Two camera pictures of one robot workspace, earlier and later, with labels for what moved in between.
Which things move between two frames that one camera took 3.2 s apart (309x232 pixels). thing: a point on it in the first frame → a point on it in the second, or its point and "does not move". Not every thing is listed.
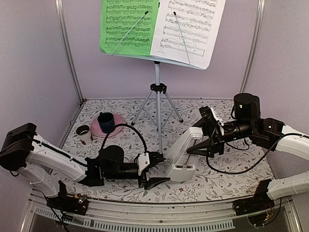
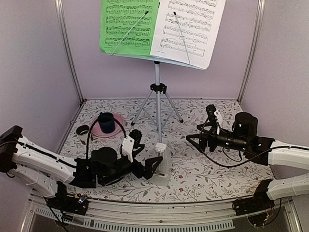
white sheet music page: (186, 31) does not move
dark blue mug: (106, 121) does not move
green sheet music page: (128, 27) does not move
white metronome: (183, 165) → (162, 176)
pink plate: (96, 128) does not move
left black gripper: (153, 181) → (138, 171)
